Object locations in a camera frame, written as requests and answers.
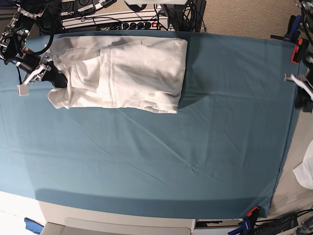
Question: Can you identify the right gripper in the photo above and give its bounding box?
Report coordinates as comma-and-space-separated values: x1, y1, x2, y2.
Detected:
35, 55, 67, 88

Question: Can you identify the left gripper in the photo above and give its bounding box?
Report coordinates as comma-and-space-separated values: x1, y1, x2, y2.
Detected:
294, 55, 313, 113

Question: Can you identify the white T-shirt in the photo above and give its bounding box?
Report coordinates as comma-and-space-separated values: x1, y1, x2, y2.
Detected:
48, 36, 188, 114

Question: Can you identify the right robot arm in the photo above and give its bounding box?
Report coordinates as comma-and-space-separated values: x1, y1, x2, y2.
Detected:
0, 0, 67, 96

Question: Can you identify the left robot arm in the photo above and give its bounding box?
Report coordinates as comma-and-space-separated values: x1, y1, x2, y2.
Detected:
294, 0, 313, 114

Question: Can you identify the orange black clamp top right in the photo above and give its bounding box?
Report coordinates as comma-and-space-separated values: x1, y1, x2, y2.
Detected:
291, 38, 309, 64

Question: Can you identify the blue black clamp top right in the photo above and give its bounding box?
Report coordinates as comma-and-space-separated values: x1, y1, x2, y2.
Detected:
270, 15, 302, 44

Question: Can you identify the grey foot pedal box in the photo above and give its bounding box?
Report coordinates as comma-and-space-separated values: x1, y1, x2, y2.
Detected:
60, 1, 75, 16
75, 0, 94, 12

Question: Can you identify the white cloth right edge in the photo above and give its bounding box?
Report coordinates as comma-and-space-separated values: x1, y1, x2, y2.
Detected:
293, 141, 313, 190

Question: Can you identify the teal table cloth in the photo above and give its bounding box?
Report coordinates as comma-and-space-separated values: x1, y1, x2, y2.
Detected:
0, 31, 301, 219

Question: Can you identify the orange blue clamp bottom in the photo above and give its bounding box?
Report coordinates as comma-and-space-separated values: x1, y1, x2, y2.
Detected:
227, 206, 261, 235

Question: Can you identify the grey plastic bin bottom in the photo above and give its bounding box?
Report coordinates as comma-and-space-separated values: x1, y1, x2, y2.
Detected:
41, 218, 192, 235

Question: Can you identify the blue cloth bottom left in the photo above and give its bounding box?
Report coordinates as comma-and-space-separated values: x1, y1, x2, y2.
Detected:
24, 218, 44, 235

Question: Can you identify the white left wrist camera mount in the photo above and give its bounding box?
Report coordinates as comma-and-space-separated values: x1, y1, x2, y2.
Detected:
284, 74, 313, 99

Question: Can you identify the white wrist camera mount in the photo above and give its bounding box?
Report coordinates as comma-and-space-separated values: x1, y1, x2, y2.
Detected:
17, 65, 44, 96
284, 74, 313, 99

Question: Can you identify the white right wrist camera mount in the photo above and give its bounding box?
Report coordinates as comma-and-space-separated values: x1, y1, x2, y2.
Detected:
17, 65, 44, 96

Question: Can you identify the black power strip red switch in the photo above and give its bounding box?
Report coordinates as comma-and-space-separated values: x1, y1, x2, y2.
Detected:
115, 21, 168, 31

